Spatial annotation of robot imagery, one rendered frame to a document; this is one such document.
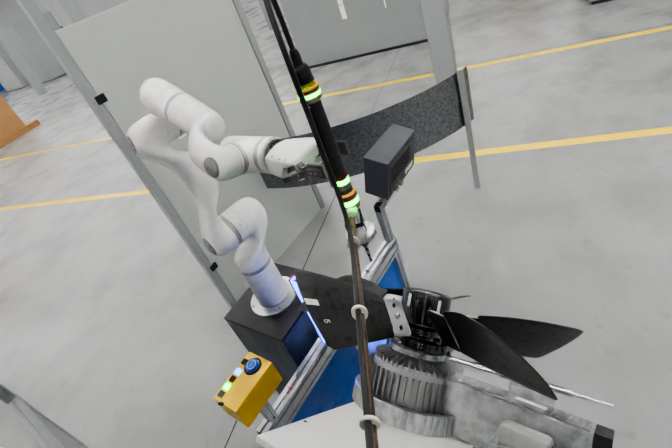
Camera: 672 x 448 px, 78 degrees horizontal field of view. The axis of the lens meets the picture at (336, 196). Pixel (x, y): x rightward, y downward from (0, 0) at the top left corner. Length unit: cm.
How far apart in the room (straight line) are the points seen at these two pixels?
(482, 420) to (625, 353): 152
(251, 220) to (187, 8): 173
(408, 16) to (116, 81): 510
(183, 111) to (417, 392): 85
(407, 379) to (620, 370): 154
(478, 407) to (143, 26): 239
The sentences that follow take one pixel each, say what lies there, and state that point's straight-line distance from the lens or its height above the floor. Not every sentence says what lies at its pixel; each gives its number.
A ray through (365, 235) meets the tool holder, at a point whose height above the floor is 147.
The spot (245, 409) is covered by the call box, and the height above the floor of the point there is 104.
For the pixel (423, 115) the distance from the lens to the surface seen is 288.
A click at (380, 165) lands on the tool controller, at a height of 122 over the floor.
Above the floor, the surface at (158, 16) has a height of 188.
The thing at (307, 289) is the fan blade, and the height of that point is 144.
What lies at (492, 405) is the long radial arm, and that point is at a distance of 103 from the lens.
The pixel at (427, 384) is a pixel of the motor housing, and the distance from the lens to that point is 102.
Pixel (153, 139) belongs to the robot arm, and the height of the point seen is 168.
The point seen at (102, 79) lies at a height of 173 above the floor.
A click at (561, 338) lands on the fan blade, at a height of 108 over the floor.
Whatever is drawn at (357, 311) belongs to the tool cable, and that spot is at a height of 156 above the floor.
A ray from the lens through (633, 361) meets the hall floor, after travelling 247.
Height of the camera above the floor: 205
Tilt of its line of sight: 33 degrees down
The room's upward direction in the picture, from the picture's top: 21 degrees counter-clockwise
